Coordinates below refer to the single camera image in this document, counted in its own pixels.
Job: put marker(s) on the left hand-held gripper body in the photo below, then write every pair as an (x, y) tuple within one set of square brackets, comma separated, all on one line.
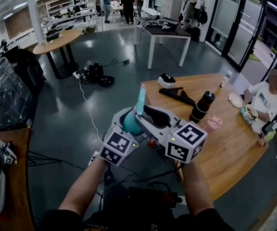
[(115, 145)]

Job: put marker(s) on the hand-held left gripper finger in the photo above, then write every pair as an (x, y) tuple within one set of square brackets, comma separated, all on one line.
[(117, 118), (143, 137)]

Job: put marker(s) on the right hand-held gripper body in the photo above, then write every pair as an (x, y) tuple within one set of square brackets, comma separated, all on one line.
[(186, 141)]

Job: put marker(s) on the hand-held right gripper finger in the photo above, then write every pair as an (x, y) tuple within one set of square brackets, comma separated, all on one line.
[(152, 132), (172, 117)]

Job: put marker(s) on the teal spray bottle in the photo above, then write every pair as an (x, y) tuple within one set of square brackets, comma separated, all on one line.
[(131, 124)]

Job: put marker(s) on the person's left forearm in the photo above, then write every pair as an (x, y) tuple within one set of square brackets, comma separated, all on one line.
[(85, 186)]

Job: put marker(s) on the person's right forearm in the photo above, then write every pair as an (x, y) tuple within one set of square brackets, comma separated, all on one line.
[(197, 189)]

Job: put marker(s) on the small clear bottle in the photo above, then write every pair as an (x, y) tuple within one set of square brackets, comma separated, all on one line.
[(225, 80)]

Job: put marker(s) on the red tag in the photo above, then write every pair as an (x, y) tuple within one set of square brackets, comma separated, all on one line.
[(152, 142)]

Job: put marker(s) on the black fabric pouch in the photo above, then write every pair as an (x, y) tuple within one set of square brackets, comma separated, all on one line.
[(176, 95)]

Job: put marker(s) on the white power strip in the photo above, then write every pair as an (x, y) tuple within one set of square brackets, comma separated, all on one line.
[(76, 74), (93, 157)]

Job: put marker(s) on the pink plastic cup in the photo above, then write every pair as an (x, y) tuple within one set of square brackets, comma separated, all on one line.
[(213, 125)]

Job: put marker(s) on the black thermos flask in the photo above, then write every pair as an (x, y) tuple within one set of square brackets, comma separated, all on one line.
[(202, 107)]

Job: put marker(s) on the white box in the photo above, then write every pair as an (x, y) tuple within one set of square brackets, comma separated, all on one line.
[(164, 84)]

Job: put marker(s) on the black headset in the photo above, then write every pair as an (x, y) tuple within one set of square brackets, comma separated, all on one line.
[(167, 78)]

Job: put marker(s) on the large wooden table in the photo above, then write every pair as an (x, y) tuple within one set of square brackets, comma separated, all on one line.
[(225, 153)]

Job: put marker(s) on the black equipment bag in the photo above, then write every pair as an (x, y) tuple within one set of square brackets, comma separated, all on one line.
[(97, 74)]

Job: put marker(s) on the white plate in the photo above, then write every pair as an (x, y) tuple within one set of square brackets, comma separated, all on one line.
[(236, 100)]

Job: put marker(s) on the black equipment pack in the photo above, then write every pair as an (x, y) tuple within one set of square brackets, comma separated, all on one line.
[(140, 206)]

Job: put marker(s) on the green food bowl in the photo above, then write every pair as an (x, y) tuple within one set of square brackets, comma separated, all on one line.
[(249, 114)]

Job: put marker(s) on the green packet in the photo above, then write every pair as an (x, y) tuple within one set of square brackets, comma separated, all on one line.
[(270, 135)]

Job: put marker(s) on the black-top white-legged table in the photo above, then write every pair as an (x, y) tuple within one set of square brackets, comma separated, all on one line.
[(169, 31)]

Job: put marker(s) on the white black device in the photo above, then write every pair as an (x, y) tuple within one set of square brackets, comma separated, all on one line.
[(165, 27)]

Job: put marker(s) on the person's black shirt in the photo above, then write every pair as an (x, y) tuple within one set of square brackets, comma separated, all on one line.
[(56, 221)]

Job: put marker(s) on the round wooden table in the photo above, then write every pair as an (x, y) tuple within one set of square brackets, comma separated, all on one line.
[(58, 41)]

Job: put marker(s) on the black padded chair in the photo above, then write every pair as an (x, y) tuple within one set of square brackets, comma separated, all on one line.
[(27, 66)]

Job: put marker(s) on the narrow wooden desk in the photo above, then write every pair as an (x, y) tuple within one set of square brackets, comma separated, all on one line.
[(17, 182)]

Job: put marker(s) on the small black box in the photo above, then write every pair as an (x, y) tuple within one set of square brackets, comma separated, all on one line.
[(52, 36)]

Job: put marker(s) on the black hanging backpack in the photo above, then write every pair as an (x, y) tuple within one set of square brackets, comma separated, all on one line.
[(203, 17)]

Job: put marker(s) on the coat rack with clothes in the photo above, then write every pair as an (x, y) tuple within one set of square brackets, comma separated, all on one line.
[(192, 13)]

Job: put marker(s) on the spare white gripper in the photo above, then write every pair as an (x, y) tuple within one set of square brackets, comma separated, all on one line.
[(8, 157)]

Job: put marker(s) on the grey locker cabinet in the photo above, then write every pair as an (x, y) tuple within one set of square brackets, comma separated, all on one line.
[(173, 5)]

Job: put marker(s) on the plastic-wrapped equipment stack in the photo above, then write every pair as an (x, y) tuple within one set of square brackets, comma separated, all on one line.
[(5, 93)]

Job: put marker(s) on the black framed glass door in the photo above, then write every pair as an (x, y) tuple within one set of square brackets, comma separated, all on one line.
[(244, 28)]

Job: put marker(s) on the white storage shelf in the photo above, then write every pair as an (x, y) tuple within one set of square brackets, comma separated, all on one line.
[(66, 11)]

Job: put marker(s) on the small dark plant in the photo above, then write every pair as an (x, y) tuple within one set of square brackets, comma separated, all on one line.
[(3, 44)]

